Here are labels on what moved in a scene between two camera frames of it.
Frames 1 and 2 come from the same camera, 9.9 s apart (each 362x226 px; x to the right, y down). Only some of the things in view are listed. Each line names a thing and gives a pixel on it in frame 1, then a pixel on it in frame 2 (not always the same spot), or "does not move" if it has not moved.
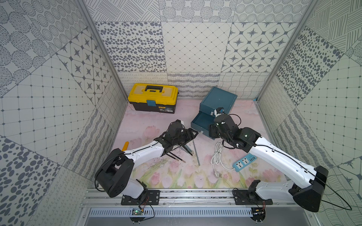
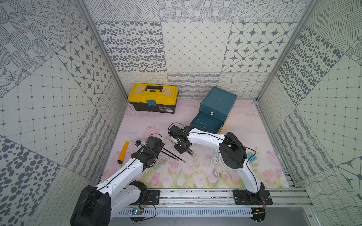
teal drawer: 201,123 does not move
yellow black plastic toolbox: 157,98 does not move
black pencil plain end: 187,148 does not move
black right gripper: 212,131 to 180,150
